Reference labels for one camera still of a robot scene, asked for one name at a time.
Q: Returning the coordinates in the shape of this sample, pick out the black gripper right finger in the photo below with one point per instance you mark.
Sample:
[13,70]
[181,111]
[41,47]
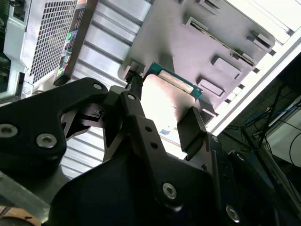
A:
[192,131]

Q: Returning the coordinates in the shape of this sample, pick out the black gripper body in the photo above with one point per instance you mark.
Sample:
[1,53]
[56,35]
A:
[105,200]

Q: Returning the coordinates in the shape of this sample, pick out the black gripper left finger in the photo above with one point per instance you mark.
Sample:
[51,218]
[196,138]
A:
[35,117]

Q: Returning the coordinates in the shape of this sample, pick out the silver CPU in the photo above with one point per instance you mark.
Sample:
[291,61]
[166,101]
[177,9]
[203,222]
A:
[164,99]

